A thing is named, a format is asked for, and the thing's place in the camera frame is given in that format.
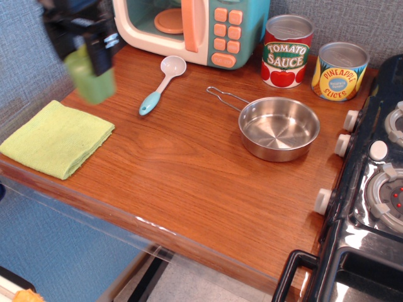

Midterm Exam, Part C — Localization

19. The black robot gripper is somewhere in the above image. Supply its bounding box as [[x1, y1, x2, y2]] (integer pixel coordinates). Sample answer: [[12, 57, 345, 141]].
[[39, 1, 119, 76]]

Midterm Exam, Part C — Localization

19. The green toy bell pepper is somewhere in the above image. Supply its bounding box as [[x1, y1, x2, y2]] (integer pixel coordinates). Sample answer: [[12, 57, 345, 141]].
[[64, 45, 116, 104]]

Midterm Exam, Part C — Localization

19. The green folded rag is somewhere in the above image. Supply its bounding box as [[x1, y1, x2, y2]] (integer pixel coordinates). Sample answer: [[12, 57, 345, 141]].
[[1, 100, 115, 180]]

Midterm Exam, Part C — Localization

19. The white stove knob top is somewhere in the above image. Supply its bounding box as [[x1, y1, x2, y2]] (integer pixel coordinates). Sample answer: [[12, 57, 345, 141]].
[[343, 110, 360, 133]]

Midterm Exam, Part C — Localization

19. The white stove knob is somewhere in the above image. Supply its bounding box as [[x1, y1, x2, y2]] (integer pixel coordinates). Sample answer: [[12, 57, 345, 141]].
[[343, 110, 360, 133], [334, 134, 351, 157], [314, 188, 332, 216]]

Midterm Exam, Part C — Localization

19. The orange microwave turntable plate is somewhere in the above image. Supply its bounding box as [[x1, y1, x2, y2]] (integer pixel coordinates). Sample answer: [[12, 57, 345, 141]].
[[154, 8, 183, 35]]

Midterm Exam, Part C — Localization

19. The white and teal toy spoon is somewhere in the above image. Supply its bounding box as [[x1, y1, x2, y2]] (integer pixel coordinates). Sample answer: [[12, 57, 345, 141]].
[[139, 55, 187, 116]]

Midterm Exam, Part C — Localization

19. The teal toy microwave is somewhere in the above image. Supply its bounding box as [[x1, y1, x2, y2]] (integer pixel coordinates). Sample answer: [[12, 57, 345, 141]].
[[113, 1, 270, 70]]

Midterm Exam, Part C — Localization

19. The tomato sauce can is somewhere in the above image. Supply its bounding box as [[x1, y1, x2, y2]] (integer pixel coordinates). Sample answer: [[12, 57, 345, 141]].
[[261, 14, 314, 88]]

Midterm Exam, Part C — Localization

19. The small steel pan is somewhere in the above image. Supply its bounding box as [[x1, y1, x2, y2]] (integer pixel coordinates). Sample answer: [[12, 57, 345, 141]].
[[207, 86, 321, 162]]

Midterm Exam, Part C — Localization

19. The orange object bottom left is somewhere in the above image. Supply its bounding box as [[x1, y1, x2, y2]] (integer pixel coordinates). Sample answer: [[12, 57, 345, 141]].
[[12, 289, 45, 302]]

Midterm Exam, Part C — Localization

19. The pineapple slices can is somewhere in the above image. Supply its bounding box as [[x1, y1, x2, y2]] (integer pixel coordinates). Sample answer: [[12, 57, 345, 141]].
[[311, 42, 370, 102]]

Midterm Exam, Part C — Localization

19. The white stove knob middle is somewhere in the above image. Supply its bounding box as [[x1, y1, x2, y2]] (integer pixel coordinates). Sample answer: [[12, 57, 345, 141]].
[[334, 134, 351, 157]]

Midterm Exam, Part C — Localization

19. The white stove knob bottom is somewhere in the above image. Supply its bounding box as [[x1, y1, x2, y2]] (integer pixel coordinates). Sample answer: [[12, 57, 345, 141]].
[[314, 188, 332, 216]]

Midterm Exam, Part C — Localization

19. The black toy stove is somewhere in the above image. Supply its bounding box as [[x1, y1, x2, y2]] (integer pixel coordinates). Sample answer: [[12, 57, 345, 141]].
[[273, 55, 402, 301]]

